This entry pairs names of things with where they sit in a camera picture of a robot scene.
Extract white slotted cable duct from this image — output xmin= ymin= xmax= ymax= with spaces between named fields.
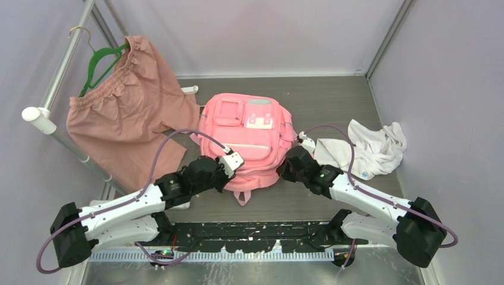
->
xmin=88 ymin=249 xmax=334 ymax=262

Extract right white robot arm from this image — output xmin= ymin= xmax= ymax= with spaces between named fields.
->
xmin=276 ymin=146 xmax=447 ymax=268

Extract green clothes hanger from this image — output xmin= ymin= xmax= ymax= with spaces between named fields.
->
xmin=78 ymin=42 xmax=131 ymax=98

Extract white clothes rack stand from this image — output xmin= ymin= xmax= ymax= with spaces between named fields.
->
xmin=22 ymin=1 xmax=198 ymax=195

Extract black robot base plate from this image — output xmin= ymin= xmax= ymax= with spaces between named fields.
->
xmin=140 ymin=221 xmax=351 ymax=254

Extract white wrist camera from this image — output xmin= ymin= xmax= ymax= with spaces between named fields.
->
xmin=218 ymin=146 xmax=245 ymax=179
xmin=297 ymin=131 xmax=316 ymax=155

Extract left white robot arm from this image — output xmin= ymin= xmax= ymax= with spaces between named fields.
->
xmin=44 ymin=152 xmax=244 ymax=268

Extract pink shorts on hanger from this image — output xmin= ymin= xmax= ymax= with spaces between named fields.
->
xmin=67 ymin=36 xmax=200 ymax=193

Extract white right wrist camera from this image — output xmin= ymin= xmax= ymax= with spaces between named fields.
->
xmin=297 ymin=131 xmax=316 ymax=155

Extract pink student backpack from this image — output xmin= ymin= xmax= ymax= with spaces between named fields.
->
xmin=191 ymin=93 xmax=296 ymax=206

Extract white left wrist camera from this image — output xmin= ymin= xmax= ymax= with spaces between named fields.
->
xmin=218 ymin=146 xmax=245 ymax=179

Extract white crumpled cloth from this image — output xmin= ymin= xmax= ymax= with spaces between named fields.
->
xmin=314 ymin=119 xmax=407 ymax=181

